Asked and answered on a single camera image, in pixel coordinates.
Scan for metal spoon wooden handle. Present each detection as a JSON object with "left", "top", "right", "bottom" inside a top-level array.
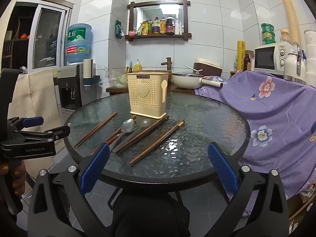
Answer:
[{"left": 109, "top": 118, "right": 137, "bottom": 151}]

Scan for person's left hand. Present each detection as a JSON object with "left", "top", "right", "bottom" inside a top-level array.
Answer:
[{"left": 1, "top": 161, "right": 26, "bottom": 196}]

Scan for beige cloth cover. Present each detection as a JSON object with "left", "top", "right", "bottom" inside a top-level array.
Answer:
[{"left": 7, "top": 69, "right": 65, "bottom": 178}]

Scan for water dispenser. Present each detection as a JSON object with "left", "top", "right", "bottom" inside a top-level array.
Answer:
[{"left": 57, "top": 63, "right": 100, "bottom": 110}]

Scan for round glass table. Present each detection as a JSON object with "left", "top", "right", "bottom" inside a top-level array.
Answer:
[{"left": 65, "top": 92, "right": 250, "bottom": 192}]

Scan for purple floral cloth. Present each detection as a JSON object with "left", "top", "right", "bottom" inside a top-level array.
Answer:
[{"left": 194, "top": 70, "right": 316, "bottom": 218}]

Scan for clear plastic bag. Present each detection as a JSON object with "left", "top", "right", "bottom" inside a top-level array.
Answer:
[{"left": 99, "top": 67, "right": 127, "bottom": 88}]

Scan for white pan with lid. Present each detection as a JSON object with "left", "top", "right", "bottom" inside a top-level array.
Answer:
[{"left": 172, "top": 72, "right": 223, "bottom": 89}]

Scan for cream plastic utensil holder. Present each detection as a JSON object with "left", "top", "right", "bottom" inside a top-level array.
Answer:
[{"left": 127, "top": 72, "right": 169, "bottom": 119}]

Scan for yellow soap bottle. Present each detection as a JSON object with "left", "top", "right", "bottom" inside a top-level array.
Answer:
[{"left": 132, "top": 59, "right": 142, "bottom": 72}]

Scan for brown rice cooker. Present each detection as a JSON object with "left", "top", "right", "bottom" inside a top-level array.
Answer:
[{"left": 193, "top": 58, "right": 222, "bottom": 76}]

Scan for woven basin sink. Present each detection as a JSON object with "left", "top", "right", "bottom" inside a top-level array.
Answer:
[{"left": 133, "top": 69, "right": 173, "bottom": 85}]

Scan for dark glass bottle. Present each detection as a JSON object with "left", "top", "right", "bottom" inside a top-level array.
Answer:
[{"left": 243, "top": 53, "right": 251, "bottom": 71}]

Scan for white microwave oven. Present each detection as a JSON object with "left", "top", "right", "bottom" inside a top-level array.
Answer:
[{"left": 254, "top": 42, "right": 297, "bottom": 75}]

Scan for white thermos jug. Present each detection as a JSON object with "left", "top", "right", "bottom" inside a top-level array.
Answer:
[{"left": 283, "top": 42, "right": 306, "bottom": 85}]

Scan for brass faucet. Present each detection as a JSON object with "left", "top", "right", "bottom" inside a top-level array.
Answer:
[{"left": 161, "top": 57, "right": 172, "bottom": 71}]

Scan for yellow paper roll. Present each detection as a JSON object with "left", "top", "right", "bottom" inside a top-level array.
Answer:
[{"left": 237, "top": 40, "right": 245, "bottom": 71}]

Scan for green stacked containers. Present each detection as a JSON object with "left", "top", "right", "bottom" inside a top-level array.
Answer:
[{"left": 261, "top": 23, "right": 275, "bottom": 44}]

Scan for tall beige rolled mat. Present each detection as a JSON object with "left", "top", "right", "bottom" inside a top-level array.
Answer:
[{"left": 282, "top": 0, "right": 302, "bottom": 45}]

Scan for sliding window frame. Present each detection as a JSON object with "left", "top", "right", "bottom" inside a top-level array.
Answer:
[{"left": 16, "top": 0, "right": 74, "bottom": 73}]

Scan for wooden framed wall shelf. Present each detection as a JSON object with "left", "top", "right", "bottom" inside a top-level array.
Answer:
[{"left": 125, "top": 0, "right": 192, "bottom": 42}]

